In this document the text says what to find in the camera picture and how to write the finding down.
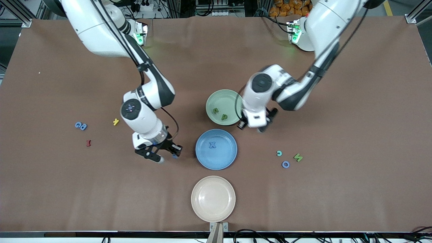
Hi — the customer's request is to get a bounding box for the pale green plate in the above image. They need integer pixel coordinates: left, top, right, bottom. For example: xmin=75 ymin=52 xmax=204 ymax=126
xmin=206 ymin=89 xmax=244 ymax=126

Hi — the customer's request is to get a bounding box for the blue plate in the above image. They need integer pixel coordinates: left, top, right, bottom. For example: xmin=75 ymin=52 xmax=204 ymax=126
xmin=195 ymin=129 xmax=238 ymax=170

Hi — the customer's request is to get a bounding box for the beige plate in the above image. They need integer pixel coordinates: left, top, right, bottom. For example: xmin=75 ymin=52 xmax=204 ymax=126
xmin=191 ymin=175 xmax=236 ymax=222

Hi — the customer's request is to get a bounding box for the brown paper table cover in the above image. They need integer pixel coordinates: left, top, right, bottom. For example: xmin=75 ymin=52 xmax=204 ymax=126
xmin=0 ymin=15 xmax=432 ymax=233

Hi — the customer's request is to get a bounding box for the long white power strip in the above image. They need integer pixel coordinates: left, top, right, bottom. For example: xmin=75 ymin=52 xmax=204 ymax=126
xmin=212 ymin=10 xmax=245 ymax=18

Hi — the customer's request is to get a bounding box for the bag of orange fruit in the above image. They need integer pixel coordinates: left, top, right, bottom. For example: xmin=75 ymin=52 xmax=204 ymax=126
xmin=269 ymin=0 xmax=313 ymax=18

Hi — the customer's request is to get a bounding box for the white power strip with plugs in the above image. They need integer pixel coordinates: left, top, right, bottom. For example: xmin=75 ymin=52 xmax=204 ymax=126
xmin=130 ymin=0 xmax=159 ymax=12

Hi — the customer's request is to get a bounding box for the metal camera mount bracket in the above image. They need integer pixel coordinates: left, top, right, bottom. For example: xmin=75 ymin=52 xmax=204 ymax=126
xmin=209 ymin=222 xmax=229 ymax=243

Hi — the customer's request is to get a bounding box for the black looped cable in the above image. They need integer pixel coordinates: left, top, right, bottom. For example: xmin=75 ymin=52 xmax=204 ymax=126
xmin=233 ymin=229 xmax=270 ymax=243

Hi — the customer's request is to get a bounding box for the black table edge rail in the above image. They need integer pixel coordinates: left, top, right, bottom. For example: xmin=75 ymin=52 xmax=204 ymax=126
xmin=0 ymin=231 xmax=432 ymax=239

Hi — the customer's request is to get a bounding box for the aluminium frame post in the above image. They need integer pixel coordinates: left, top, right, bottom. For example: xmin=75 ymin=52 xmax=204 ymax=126
xmin=0 ymin=0 xmax=33 ymax=28
xmin=405 ymin=0 xmax=432 ymax=27

